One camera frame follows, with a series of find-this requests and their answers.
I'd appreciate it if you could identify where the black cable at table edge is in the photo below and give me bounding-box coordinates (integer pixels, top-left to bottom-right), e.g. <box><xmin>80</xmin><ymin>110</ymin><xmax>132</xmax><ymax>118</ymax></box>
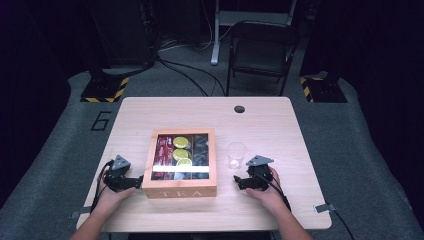
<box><xmin>328</xmin><ymin>203</ymin><xmax>357</xmax><ymax>240</ymax></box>

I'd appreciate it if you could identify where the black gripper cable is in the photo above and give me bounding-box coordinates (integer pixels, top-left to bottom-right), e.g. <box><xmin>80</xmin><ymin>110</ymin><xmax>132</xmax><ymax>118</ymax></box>
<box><xmin>89</xmin><ymin>159</ymin><xmax>115</xmax><ymax>214</ymax></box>
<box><xmin>258</xmin><ymin>171</ymin><xmax>292</xmax><ymax>212</ymax></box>

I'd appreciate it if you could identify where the black yellow striped stand base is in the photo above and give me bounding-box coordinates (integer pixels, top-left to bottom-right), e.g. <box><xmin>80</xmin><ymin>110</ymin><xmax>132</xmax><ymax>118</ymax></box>
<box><xmin>298</xmin><ymin>75</ymin><xmax>348</xmax><ymax>104</ymax></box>
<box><xmin>80</xmin><ymin>75</ymin><xmax>130</xmax><ymax>104</ymax></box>

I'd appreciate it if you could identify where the pile of red sachets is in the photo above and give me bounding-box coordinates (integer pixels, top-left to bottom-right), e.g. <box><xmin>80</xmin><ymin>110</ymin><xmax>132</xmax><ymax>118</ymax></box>
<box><xmin>152</xmin><ymin>135</ymin><xmax>175</xmax><ymax>181</ymax></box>

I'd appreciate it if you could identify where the grey table edge clip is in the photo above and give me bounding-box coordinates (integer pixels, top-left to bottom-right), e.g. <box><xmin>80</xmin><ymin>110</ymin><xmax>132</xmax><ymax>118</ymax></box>
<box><xmin>313</xmin><ymin>203</ymin><xmax>336</xmax><ymax>214</ymax></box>
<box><xmin>69</xmin><ymin>206</ymin><xmax>92</xmax><ymax>220</ymax></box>

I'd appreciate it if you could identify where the white floor cable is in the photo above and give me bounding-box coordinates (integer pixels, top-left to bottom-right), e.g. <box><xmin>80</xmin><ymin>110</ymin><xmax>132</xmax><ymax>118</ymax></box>
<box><xmin>158</xmin><ymin>0</ymin><xmax>215</xmax><ymax>53</ymax></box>

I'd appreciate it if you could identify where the pile of clear tea bags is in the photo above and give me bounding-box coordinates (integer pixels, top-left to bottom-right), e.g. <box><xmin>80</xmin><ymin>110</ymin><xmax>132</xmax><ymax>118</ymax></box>
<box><xmin>192</xmin><ymin>134</ymin><xmax>210</xmax><ymax>167</ymax></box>

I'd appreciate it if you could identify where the white desk frame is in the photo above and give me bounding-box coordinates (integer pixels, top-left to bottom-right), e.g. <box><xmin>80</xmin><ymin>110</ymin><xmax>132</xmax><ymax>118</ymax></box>
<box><xmin>210</xmin><ymin>0</ymin><xmax>298</xmax><ymax>66</ymax></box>

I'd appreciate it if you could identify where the wooden box with glass lid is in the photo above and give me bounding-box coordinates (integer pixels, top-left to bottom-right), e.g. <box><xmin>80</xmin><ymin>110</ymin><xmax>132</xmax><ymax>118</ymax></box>
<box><xmin>141</xmin><ymin>128</ymin><xmax>218</xmax><ymax>200</ymax></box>

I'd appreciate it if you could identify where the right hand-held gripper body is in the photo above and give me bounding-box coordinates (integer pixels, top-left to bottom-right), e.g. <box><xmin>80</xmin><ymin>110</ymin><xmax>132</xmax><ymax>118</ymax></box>
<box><xmin>245</xmin><ymin>154</ymin><xmax>275</xmax><ymax>192</ymax></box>

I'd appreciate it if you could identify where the person's left hand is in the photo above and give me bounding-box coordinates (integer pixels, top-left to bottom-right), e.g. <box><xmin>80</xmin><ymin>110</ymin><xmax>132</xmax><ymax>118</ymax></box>
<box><xmin>94</xmin><ymin>168</ymin><xmax>137</xmax><ymax>214</ymax></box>

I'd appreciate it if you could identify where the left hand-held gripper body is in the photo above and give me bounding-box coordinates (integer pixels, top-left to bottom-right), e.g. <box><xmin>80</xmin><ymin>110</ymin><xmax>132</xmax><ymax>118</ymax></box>
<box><xmin>103</xmin><ymin>154</ymin><xmax>134</xmax><ymax>193</ymax></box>

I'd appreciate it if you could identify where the black floor cable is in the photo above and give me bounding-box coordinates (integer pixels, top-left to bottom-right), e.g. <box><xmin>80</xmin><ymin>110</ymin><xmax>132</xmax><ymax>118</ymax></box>
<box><xmin>156</xmin><ymin>59</ymin><xmax>210</xmax><ymax>98</ymax></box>
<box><xmin>157</xmin><ymin>57</ymin><xmax>228</xmax><ymax>98</ymax></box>

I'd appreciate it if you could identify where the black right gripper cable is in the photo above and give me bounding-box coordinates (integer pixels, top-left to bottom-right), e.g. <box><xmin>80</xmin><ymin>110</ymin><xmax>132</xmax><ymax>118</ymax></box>
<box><xmin>258</xmin><ymin>171</ymin><xmax>292</xmax><ymax>212</ymax></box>

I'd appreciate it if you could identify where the black folding chair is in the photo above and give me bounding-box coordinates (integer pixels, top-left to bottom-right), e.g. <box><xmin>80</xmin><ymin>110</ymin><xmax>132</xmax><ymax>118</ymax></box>
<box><xmin>225</xmin><ymin>20</ymin><xmax>302</xmax><ymax>98</ymax></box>

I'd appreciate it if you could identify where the large black cabinet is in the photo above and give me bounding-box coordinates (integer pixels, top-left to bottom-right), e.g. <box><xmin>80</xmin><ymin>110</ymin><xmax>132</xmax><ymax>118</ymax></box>
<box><xmin>83</xmin><ymin>0</ymin><xmax>158</xmax><ymax>69</ymax></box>

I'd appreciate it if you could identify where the green round capsule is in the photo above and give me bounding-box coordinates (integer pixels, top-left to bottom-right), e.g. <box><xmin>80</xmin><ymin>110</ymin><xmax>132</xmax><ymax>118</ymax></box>
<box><xmin>172</xmin><ymin>136</ymin><xmax>191</xmax><ymax>150</ymax></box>

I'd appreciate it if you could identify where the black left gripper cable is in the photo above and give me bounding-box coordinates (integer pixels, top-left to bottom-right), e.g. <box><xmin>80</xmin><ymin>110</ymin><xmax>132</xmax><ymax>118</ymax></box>
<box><xmin>89</xmin><ymin>159</ymin><xmax>115</xmax><ymax>214</ymax></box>

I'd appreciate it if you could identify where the person's right hand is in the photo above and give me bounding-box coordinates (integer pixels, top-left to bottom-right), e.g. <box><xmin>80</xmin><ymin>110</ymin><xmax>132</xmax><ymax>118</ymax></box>
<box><xmin>245</xmin><ymin>166</ymin><xmax>288</xmax><ymax>214</ymax></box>

